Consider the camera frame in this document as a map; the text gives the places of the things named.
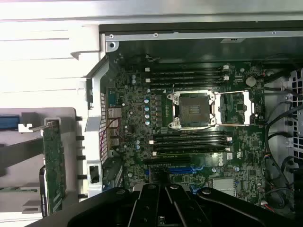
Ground green motherboard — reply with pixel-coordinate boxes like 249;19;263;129
106;44;267;208

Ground silver chipset heatsink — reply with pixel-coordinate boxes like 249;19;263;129
211;178;235;192

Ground silver socket cover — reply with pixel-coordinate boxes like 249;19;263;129
214;90;256;126

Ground grey parts rack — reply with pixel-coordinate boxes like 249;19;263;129
0;107;82;215

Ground silver perforated disk bay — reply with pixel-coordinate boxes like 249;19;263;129
263;68;303;166

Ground CPU socket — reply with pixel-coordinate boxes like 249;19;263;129
166;89;217;130

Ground RAM slot white latches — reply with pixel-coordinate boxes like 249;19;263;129
144;75;230;83
144;64;230;73
151;148;232;157
149;138;232;145

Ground open black PC case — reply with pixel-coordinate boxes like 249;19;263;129
70;22;303;227

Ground silver coin battery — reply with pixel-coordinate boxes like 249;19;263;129
245;75;258;87

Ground black expansion slot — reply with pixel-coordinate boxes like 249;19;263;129
143;157;192;166

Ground blue expansion slot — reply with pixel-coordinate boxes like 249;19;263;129
144;166;205;176

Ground black chassis latch switch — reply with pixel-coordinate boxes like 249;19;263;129
88;165;100;184

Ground hard disk blue caddy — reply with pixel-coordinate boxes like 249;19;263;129
0;115;20;130

